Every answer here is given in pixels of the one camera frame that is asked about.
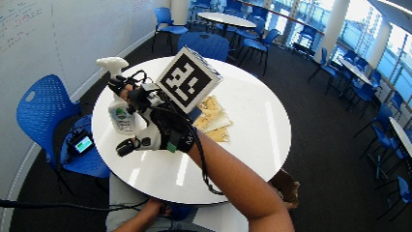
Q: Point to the white spray bottle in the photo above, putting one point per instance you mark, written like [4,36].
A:
[121,119]

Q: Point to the large window wall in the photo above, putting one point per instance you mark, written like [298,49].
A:
[385,42]

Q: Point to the white pillar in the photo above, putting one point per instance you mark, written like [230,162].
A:
[338,25]
[178,11]

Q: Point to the white rectangular table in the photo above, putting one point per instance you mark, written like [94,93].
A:
[402,135]
[354,70]

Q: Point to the small black screen device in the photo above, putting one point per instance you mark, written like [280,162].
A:
[81,144]

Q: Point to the blue plastic chair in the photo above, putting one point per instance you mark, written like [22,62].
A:
[257,43]
[42,109]
[168,27]
[205,45]

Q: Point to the yellow patterned cloth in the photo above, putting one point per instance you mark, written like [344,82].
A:
[212,121]

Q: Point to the the person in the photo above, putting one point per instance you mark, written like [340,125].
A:
[124,196]

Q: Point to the cluster of blue chairs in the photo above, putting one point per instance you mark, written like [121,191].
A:
[377,129]

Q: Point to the white marker cube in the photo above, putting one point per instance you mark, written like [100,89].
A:
[188,80]

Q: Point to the white round table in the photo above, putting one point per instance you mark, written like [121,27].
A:
[226,19]

